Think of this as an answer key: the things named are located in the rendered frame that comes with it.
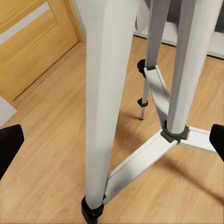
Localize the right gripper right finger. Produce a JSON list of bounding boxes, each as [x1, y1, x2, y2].
[[209, 124, 224, 162]]

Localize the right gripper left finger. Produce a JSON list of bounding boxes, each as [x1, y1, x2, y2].
[[0, 124, 24, 180]]

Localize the camera tripod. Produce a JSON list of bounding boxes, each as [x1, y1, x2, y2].
[[81, 0, 224, 224]]

